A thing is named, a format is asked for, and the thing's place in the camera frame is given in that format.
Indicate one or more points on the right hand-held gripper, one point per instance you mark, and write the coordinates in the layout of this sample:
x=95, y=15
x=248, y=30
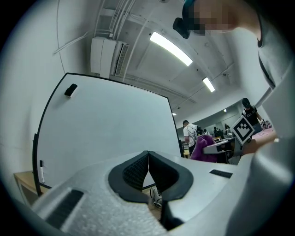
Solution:
x=243, y=130

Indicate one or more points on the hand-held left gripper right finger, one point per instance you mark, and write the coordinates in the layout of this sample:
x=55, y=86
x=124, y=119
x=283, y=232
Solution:
x=202, y=184

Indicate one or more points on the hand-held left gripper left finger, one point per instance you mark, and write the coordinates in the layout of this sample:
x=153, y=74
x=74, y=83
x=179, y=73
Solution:
x=96, y=202

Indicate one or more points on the purple cloth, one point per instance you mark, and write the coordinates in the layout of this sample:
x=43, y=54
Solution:
x=200, y=149

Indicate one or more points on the whiteboard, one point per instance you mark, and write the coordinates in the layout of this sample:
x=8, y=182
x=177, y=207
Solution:
x=110, y=119

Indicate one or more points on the person's right forearm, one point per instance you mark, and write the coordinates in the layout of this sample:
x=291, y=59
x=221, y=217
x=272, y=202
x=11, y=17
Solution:
x=260, y=145

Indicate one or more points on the black whiteboard eraser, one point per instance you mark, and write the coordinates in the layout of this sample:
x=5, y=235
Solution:
x=70, y=90

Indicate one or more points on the white sneaker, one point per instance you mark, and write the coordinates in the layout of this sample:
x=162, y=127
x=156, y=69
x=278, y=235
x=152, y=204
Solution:
x=156, y=197

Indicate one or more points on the white marker pen black cap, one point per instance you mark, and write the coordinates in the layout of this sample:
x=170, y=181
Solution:
x=42, y=171

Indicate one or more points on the long ceiling light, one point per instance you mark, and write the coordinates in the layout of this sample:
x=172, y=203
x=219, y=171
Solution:
x=171, y=48
x=208, y=84

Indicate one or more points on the wooden table white legs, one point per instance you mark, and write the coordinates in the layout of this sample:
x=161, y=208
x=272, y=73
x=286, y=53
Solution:
x=25, y=182

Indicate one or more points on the person's grey shirt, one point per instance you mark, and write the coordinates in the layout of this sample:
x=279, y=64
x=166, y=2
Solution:
x=276, y=57

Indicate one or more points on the person's head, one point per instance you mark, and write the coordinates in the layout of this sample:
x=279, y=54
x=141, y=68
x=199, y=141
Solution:
x=219, y=16

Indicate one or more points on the white air conditioner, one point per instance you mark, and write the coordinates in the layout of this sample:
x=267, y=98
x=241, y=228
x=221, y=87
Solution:
x=108, y=57

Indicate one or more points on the white pipe bundle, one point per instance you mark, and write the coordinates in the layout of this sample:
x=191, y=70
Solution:
x=119, y=16

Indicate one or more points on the black head-mounted camera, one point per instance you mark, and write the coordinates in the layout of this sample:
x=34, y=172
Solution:
x=182, y=27

